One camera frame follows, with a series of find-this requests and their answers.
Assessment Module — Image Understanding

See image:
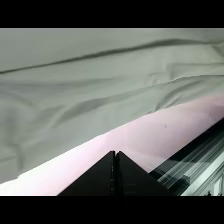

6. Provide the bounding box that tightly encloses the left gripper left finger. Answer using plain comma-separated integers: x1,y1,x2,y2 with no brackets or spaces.
57,150,116,197

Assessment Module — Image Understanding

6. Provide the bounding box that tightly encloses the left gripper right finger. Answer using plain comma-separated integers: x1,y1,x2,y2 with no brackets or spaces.
115,150,175,197

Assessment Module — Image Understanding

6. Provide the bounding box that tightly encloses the pale grey shirt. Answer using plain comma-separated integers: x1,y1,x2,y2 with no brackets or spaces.
0,27,224,185

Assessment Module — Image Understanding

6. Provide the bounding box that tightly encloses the silver frame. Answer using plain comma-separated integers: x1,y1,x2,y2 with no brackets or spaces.
156,130,224,197

